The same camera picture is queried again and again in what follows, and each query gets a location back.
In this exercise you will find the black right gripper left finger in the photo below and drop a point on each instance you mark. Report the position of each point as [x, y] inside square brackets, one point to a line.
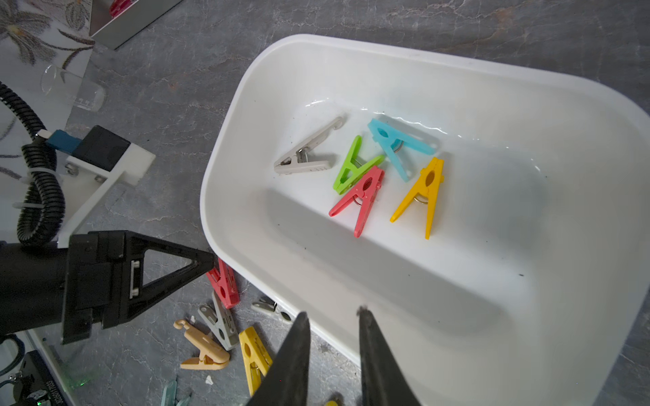
[286, 382]

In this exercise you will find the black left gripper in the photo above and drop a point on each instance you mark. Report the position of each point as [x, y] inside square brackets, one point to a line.
[108, 278]

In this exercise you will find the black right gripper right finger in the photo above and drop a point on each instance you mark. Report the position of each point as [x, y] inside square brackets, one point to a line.
[382, 380]

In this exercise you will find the red clothespin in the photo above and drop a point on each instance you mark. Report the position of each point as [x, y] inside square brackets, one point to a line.
[222, 279]
[365, 191]

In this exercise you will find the yellow clothespin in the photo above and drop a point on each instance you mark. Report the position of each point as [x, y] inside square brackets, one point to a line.
[257, 360]
[427, 187]

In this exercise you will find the lime green clothespin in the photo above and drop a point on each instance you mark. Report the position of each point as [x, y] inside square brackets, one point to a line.
[351, 171]

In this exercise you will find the grey clothespin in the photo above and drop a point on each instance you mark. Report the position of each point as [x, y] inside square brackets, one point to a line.
[296, 160]
[220, 322]

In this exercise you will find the turquoise clothespin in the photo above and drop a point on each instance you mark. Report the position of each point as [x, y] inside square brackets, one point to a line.
[391, 140]

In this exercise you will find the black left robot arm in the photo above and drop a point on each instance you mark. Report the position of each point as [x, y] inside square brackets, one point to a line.
[41, 216]

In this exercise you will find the white plastic storage box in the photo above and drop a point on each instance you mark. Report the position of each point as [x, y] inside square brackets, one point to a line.
[494, 219]

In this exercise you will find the dark teal clothespin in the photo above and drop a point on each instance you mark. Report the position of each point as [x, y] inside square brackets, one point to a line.
[266, 306]

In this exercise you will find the beige clothespin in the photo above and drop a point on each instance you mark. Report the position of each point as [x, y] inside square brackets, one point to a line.
[212, 356]

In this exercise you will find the sage green clothespin left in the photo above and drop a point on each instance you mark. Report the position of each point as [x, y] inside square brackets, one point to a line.
[169, 395]

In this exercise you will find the clear plastic cup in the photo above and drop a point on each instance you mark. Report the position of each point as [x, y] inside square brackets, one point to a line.
[63, 86]

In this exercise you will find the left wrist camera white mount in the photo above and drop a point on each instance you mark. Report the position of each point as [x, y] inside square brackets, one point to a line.
[92, 166]

